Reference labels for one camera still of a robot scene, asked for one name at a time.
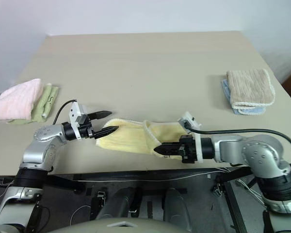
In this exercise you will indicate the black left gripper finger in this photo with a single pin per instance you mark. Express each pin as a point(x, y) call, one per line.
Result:
point(101, 114)
point(105, 131)

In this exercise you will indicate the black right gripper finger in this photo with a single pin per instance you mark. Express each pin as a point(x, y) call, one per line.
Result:
point(171, 146)
point(171, 152)

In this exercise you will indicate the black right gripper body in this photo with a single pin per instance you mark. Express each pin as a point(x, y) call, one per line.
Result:
point(189, 150)

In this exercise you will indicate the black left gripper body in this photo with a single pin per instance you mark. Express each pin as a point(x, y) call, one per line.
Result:
point(85, 129)

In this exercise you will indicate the yellow towel with white trim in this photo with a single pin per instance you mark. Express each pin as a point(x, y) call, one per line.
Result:
point(131, 136)

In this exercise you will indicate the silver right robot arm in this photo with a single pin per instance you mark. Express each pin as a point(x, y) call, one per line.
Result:
point(257, 150)

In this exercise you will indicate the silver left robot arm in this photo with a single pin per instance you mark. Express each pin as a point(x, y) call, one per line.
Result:
point(36, 150)

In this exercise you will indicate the green folded towel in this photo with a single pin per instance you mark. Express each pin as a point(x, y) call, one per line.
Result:
point(44, 102)

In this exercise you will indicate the blue folded towel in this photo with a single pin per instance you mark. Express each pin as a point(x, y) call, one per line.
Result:
point(226, 89)

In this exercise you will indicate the pink folded towel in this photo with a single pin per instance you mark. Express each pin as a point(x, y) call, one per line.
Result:
point(17, 99)

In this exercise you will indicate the beige folded towel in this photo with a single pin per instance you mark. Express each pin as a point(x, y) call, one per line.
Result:
point(249, 85)

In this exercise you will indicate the small silver metal clip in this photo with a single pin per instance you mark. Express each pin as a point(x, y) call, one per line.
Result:
point(101, 194)
point(217, 190)

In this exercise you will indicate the dark grey rounded shape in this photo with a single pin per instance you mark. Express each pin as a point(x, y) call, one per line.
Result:
point(122, 201)
point(177, 206)

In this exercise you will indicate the grey rounded robot torso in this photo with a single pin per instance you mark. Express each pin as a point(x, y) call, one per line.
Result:
point(116, 227)

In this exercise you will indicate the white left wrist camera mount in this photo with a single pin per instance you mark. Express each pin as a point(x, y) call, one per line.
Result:
point(75, 114)

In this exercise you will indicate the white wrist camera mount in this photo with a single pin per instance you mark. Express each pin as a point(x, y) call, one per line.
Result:
point(188, 121)
point(75, 114)

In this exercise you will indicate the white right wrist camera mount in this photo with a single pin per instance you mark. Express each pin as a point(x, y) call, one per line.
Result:
point(188, 121)

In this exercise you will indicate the black metal table frame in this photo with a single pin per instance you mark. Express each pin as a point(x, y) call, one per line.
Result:
point(63, 182)

